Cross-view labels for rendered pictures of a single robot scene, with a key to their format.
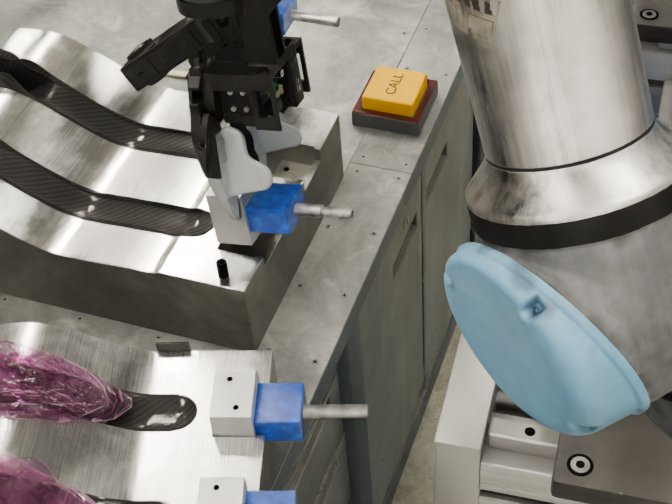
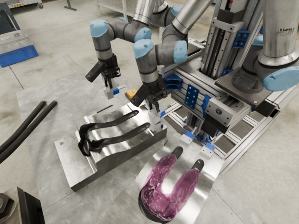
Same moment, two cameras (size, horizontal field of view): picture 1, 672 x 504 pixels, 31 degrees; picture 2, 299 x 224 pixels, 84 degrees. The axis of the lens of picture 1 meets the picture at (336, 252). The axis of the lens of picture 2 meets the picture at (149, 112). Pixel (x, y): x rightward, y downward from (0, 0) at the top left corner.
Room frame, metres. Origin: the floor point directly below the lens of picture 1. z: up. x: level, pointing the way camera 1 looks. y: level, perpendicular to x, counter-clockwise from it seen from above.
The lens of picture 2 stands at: (0.53, 0.57, 1.56)
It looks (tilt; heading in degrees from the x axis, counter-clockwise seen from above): 48 degrees down; 302
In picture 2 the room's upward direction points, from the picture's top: straight up
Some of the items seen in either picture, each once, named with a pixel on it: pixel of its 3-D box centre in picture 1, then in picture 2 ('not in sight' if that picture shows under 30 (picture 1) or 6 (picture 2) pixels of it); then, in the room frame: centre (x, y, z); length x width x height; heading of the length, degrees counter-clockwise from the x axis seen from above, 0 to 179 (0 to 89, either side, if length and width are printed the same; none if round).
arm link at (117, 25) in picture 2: not in sight; (119, 29); (1.09, -0.04, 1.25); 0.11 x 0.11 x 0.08; 87
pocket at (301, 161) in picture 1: (292, 174); (144, 110); (0.90, 0.04, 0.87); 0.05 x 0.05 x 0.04; 67
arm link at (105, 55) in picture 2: not in sight; (103, 52); (1.11, 0.06, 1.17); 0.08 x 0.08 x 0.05
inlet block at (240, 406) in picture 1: (291, 411); (189, 135); (0.62, 0.05, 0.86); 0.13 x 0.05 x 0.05; 84
